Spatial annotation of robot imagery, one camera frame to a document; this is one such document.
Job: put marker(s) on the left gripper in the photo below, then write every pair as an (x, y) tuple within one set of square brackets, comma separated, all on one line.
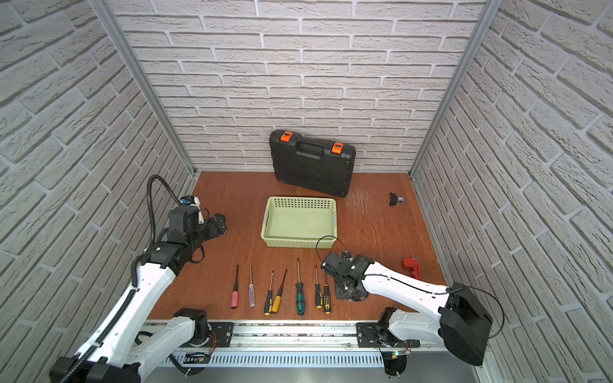
[(211, 227)]

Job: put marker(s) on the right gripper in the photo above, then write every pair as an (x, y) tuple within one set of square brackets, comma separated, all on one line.
[(341, 296)]

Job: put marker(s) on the black yellow dotted screwdriver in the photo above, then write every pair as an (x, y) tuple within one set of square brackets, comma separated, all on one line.
[(326, 297)]

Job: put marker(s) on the black yellow Phillips screwdriver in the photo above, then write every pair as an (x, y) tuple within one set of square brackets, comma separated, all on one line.
[(318, 290)]

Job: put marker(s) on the pink handled screwdriver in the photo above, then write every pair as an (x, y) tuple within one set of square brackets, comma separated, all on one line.
[(235, 291)]

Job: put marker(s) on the orange handled black screwdriver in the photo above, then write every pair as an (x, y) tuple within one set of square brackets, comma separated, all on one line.
[(278, 299)]

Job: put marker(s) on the clear red handled screwdriver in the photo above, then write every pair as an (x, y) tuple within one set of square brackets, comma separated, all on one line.
[(251, 290)]

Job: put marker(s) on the black yellow flathead screwdriver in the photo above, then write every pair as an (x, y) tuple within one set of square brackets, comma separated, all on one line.
[(269, 298)]

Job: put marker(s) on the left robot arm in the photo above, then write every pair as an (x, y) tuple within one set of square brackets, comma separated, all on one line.
[(113, 352)]

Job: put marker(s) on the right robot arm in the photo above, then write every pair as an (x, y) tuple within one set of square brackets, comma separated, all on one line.
[(453, 316)]

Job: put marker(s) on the green black Phillips screwdriver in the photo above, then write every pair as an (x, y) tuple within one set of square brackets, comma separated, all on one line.
[(300, 298)]

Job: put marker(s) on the light green perforated bin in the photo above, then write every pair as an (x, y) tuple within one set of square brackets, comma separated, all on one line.
[(300, 222)]

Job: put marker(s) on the small black clamp object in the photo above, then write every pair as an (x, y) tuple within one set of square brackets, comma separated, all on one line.
[(396, 199)]

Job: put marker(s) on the black plastic tool case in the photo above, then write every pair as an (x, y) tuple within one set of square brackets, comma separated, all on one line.
[(319, 165)]

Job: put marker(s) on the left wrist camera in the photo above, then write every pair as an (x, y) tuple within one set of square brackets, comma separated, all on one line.
[(191, 203)]

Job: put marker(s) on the red handled wrench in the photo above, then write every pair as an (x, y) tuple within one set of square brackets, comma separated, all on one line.
[(411, 267)]

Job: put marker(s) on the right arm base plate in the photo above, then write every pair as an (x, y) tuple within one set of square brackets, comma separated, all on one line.
[(370, 335)]

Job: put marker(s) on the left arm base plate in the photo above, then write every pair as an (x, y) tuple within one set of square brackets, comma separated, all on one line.
[(219, 333)]

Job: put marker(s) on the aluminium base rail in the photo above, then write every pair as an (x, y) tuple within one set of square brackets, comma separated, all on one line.
[(290, 344)]

